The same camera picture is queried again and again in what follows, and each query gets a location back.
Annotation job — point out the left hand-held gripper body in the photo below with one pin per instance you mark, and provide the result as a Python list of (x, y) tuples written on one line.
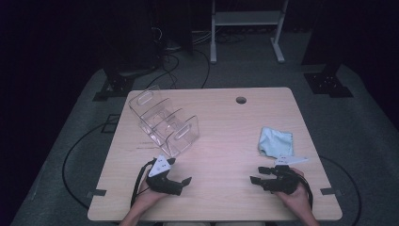
[(158, 168)]

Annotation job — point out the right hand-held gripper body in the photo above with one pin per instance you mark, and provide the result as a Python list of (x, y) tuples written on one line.
[(282, 182)]

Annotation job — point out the light blue cleaning cloth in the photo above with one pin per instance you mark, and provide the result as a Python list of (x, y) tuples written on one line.
[(276, 142)]

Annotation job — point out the clear acrylic divided organizer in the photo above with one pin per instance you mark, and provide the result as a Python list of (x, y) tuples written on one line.
[(163, 124)]

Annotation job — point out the person's right hand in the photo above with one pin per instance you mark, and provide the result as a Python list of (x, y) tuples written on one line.
[(298, 199)]

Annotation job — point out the person's left hand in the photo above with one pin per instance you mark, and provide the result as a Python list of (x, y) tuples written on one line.
[(150, 197)]

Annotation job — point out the black tape strip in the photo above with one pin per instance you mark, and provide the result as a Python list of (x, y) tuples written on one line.
[(97, 192), (329, 191)]

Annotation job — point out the black tape square outline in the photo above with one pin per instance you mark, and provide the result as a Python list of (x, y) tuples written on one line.
[(106, 130)]

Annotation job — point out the black stand base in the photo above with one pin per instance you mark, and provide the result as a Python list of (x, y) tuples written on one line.
[(327, 83), (117, 84)]

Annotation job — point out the white metal stand frame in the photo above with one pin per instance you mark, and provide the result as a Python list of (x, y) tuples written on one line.
[(246, 18)]

